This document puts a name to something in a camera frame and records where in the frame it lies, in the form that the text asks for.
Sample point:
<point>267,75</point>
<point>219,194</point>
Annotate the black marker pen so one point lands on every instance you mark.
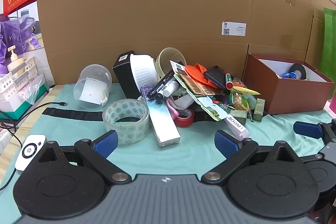
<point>161,85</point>

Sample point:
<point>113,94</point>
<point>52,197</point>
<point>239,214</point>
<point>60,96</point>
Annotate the brown cardboard storage box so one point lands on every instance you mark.
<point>288,98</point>

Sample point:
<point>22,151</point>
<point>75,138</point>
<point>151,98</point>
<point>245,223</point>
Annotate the yellow sachet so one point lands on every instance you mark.
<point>245,90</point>

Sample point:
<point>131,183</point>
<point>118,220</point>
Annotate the large cardboard box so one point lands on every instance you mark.
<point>157,3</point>

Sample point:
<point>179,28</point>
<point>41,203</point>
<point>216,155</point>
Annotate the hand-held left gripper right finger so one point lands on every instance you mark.
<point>226,144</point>

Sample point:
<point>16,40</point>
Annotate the purple plastic bag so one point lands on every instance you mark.
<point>10,32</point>

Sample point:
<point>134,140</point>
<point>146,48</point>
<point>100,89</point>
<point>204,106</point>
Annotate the white perforated basket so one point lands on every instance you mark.
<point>10,85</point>

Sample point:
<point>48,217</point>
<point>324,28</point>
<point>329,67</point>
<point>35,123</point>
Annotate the long silver box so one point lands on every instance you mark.
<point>162,124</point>

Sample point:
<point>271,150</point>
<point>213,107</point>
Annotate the black phone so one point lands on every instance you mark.
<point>216,77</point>

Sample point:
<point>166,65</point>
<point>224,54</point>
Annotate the clear plastic jar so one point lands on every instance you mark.
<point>92,87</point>

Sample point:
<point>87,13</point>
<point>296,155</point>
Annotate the green snack packet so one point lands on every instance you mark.
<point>240,102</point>

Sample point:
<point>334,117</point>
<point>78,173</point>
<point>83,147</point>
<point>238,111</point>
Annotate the clear tape roll green pattern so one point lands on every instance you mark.
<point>126,121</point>

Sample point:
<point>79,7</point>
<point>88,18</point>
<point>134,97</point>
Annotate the green and white sachet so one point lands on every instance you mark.
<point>212,108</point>

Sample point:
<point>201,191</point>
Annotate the yellowish clear tape roll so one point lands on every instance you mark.
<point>160,62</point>

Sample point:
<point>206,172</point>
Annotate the green fabric bag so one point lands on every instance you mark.
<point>330,50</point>

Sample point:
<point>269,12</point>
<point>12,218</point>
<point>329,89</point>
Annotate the wooden desktop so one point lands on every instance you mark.
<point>25,132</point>

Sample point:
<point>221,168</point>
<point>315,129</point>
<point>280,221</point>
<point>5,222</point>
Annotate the brown sachet strip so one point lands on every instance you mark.
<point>193,85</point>

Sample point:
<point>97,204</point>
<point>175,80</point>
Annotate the tall olive gold box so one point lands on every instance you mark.
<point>258,109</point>

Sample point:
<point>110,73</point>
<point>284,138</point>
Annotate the white ribbed plastic bowl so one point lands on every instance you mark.
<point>143,71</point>

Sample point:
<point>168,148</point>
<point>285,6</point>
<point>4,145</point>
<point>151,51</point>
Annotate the teal table cloth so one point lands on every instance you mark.
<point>183,158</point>

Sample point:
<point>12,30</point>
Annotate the small white bottle black cap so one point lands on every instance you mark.
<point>169,88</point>

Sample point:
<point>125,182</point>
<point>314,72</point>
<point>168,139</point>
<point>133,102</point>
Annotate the white tube with black print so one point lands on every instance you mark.
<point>236,125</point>

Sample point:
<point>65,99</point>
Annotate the white and green box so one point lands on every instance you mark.
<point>15,109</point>

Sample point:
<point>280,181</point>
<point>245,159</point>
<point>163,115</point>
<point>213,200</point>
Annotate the black tape roll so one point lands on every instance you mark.
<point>294,68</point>

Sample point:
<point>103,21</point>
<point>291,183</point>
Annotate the beige pump bottle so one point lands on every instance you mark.
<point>14,61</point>

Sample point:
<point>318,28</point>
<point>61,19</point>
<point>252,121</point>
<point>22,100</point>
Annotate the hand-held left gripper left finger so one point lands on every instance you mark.
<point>106,144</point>

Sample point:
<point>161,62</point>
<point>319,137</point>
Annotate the blue packet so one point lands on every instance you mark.
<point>288,75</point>

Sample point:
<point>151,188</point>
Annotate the black rectangular box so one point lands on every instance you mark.
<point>123,74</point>

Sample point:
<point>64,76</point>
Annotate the orange silicone holder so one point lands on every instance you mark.
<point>195,74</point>

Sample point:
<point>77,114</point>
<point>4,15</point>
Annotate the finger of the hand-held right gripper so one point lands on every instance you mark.
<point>308,129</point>

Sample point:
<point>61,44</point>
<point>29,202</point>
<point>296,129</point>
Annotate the white shipping label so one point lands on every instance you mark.
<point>234,28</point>

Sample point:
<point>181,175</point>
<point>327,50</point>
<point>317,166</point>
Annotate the white round-button device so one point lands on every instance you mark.
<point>29,150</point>

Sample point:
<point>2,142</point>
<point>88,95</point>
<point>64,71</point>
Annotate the black fabric strip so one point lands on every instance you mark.
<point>68,113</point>

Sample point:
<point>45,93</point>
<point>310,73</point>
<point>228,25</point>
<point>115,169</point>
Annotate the red tape roll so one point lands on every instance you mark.
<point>185,120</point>

